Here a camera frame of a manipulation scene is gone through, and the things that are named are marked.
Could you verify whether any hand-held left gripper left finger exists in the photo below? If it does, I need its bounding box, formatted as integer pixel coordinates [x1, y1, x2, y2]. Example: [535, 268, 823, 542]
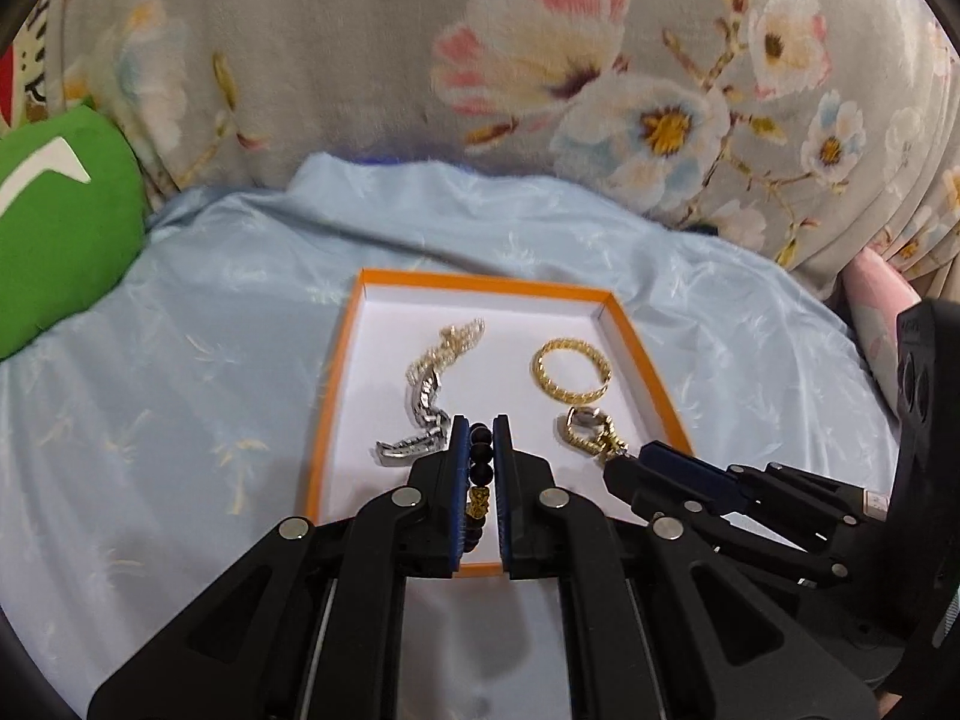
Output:
[86, 414, 470, 720]

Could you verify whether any colourful cartoon printed blanket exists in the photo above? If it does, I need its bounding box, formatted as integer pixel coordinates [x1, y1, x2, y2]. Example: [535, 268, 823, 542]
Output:
[0, 0, 76, 132]

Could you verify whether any gold woven bangle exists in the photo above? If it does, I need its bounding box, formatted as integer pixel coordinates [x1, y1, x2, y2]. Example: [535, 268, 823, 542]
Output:
[531, 339, 612, 406]

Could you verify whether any orange cardboard box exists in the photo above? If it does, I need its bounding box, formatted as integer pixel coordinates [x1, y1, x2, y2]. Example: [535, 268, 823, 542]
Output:
[304, 268, 692, 578]

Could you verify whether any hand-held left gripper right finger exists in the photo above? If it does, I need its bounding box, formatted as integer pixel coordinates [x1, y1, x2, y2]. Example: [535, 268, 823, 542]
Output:
[491, 412, 878, 720]

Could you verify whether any gold wrist watch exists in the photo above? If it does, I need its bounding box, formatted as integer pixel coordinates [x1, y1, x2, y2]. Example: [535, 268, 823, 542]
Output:
[555, 405, 627, 460]

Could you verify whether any pink pillow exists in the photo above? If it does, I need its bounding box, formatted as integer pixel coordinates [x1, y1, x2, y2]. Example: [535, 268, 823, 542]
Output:
[840, 247, 920, 421]

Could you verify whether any floral grey pillow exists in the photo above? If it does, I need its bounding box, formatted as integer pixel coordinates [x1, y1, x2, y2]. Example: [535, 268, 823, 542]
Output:
[45, 0, 960, 301]

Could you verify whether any pearl bracelet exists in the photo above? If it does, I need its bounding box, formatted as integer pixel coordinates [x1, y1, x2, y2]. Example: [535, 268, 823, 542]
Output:
[405, 319, 487, 385]

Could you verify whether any green cushion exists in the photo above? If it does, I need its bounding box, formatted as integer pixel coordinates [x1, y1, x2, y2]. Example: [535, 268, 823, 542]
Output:
[0, 105, 147, 361]

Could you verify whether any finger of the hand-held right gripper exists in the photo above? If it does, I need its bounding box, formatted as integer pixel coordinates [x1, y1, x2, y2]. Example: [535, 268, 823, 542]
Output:
[604, 456, 852, 590]
[639, 441, 893, 533]

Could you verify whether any silver wrist watch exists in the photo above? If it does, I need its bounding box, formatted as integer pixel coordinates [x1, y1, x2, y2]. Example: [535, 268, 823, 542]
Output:
[373, 367, 455, 467]

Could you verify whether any black bead bracelet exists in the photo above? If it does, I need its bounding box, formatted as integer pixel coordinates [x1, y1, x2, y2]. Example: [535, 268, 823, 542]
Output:
[461, 424, 496, 552]

